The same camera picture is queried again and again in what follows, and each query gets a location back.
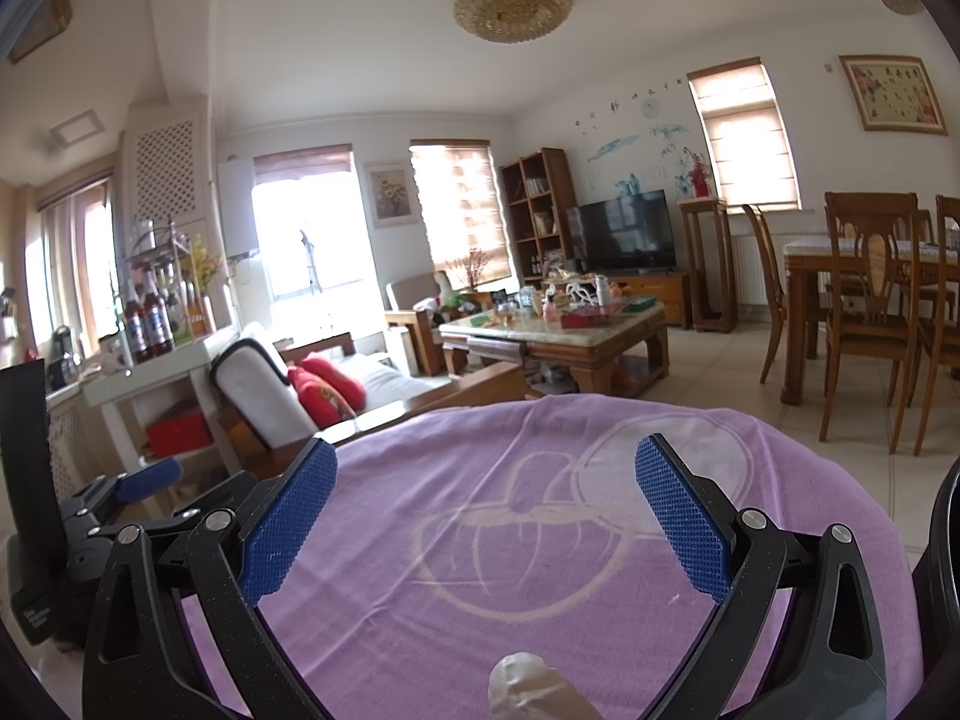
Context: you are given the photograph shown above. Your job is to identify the yellow flowers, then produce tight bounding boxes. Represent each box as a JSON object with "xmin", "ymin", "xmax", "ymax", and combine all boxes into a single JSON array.
[{"xmin": 180, "ymin": 236, "xmax": 226, "ymax": 308}]

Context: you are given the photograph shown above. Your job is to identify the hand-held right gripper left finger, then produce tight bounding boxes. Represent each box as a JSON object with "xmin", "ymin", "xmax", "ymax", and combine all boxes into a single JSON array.
[{"xmin": 81, "ymin": 435, "xmax": 340, "ymax": 720}]

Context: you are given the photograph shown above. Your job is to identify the wooden bookshelf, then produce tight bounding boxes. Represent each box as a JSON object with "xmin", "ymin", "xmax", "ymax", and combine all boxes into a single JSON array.
[{"xmin": 499, "ymin": 148, "xmax": 578, "ymax": 293}]

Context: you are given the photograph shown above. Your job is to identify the wooden armchair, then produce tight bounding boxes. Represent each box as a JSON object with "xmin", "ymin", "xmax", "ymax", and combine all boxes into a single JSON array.
[{"xmin": 384, "ymin": 270, "xmax": 458, "ymax": 376}]

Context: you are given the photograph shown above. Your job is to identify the white lattice cabinet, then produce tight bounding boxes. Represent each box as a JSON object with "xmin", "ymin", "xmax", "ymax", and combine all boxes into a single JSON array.
[{"xmin": 120, "ymin": 94, "xmax": 218, "ymax": 241}]

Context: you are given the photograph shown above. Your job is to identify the framed flower painting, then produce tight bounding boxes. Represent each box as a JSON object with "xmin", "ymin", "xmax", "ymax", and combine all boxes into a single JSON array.
[{"xmin": 838, "ymin": 54, "xmax": 950, "ymax": 136}]

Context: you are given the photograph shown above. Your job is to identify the red cushion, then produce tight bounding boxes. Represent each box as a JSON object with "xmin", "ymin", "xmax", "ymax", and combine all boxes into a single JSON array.
[
  {"xmin": 300, "ymin": 356, "xmax": 366, "ymax": 406},
  {"xmin": 289, "ymin": 367, "xmax": 357, "ymax": 428}
]

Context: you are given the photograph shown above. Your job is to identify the brown glass bottle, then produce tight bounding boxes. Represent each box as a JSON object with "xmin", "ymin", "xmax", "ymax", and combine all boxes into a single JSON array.
[
  {"xmin": 146, "ymin": 270, "xmax": 175, "ymax": 359},
  {"xmin": 124, "ymin": 277, "xmax": 151, "ymax": 365}
]

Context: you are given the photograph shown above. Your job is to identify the ceiling vent panel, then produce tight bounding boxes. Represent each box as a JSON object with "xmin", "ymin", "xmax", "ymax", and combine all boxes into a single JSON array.
[{"xmin": 49, "ymin": 111, "xmax": 102, "ymax": 147}]

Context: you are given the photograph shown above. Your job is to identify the wooden coffee table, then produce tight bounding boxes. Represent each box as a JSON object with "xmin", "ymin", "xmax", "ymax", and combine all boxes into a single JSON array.
[{"xmin": 439, "ymin": 300, "xmax": 670, "ymax": 400}]

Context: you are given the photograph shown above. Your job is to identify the wooden dining chair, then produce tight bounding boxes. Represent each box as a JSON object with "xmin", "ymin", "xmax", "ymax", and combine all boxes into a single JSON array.
[
  {"xmin": 741, "ymin": 202, "xmax": 796, "ymax": 385},
  {"xmin": 819, "ymin": 191, "xmax": 942, "ymax": 455},
  {"xmin": 911, "ymin": 195, "xmax": 960, "ymax": 458}
]

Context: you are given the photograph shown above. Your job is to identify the flat screen television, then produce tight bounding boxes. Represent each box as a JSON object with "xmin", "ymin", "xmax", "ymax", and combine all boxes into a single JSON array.
[{"xmin": 565, "ymin": 190, "xmax": 678, "ymax": 276}]

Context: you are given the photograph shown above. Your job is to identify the wooden sofa with white cushions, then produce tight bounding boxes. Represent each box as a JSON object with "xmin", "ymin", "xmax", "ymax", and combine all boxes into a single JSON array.
[{"xmin": 210, "ymin": 322, "xmax": 526, "ymax": 481}]

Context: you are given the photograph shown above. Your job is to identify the person's right hand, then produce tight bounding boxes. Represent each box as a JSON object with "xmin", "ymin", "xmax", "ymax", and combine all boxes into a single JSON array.
[{"xmin": 487, "ymin": 652, "xmax": 601, "ymax": 720}]

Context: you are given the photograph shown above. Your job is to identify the tall wooden plant stand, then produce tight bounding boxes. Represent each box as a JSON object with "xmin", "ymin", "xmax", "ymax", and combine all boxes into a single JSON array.
[{"xmin": 677, "ymin": 197, "xmax": 740, "ymax": 335}]

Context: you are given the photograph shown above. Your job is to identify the round crystal ceiling lamp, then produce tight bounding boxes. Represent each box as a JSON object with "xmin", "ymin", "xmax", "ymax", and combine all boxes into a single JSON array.
[{"xmin": 452, "ymin": 0, "xmax": 575, "ymax": 42}]

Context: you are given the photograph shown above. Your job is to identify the wooden dining table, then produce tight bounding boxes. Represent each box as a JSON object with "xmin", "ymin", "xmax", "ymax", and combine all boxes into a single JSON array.
[{"xmin": 780, "ymin": 236, "xmax": 960, "ymax": 406}]

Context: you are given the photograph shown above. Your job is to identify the red storage box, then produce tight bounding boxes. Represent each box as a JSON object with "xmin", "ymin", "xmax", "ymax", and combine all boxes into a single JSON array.
[{"xmin": 146, "ymin": 409, "xmax": 211, "ymax": 460}]

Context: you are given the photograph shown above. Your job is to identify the black kettle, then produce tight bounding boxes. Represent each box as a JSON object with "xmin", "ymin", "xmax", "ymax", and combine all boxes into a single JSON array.
[{"xmin": 49, "ymin": 326, "xmax": 80, "ymax": 383}]

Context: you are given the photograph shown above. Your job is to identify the gold framed picture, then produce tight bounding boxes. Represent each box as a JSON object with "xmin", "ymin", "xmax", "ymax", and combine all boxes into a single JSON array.
[{"xmin": 7, "ymin": 0, "xmax": 74, "ymax": 65}]

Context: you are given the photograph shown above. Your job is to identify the white wall water heater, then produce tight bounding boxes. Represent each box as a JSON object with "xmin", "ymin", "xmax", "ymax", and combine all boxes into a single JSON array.
[{"xmin": 217, "ymin": 154, "xmax": 260, "ymax": 260}]

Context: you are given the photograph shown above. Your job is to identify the framed sunflower picture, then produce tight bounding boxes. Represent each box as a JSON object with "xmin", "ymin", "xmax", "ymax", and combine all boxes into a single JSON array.
[{"xmin": 362, "ymin": 160, "xmax": 421, "ymax": 230}]

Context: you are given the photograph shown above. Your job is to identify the white side shelf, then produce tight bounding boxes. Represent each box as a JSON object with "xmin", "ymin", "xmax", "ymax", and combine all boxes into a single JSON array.
[{"xmin": 82, "ymin": 337, "xmax": 226, "ymax": 481}]

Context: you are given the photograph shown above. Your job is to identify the white wall radiator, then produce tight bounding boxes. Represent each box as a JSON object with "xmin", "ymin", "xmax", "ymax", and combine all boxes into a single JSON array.
[{"xmin": 731, "ymin": 234, "xmax": 788, "ymax": 305}]

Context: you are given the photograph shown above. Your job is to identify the metal wire rack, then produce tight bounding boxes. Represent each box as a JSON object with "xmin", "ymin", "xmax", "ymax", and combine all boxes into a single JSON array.
[{"xmin": 124, "ymin": 217, "xmax": 192, "ymax": 338}]

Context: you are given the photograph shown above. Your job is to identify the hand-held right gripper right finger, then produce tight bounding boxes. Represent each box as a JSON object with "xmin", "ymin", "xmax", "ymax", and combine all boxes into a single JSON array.
[{"xmin": 634, "ymin": 433, "xmax": 890, "ymax": 720}]

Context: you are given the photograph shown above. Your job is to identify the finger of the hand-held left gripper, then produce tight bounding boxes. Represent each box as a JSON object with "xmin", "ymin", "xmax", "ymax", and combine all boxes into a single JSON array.
[{"xmin": 114, "ymin": 457, "xmax": 185, "ymax": 506}]

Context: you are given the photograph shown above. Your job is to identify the purple printed blanket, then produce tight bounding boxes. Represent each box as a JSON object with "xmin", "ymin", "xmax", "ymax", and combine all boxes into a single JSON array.
[{"xmin": 180, "ymin": 394, "xmax": 927, "ymax": 720}]

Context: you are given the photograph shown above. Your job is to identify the window with roller blind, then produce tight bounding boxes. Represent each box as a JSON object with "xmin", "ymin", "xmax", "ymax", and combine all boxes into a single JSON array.
[
  {"xmin": 409, "ymin": 139, "xmax": 515, "ymax": 290},
  {"xmin": 686, "ymin": 56, "xmax": 802, "ymax": 211},
  {"xmin": 251, "ymin": 144, "xmax": 376, "ymax": 301}
]

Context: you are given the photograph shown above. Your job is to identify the wooden television stand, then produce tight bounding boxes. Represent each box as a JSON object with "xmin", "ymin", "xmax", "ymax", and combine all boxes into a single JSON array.
[{"xmin": 600, "ymin": 270, "xmax": 692, "ymax": 329}]

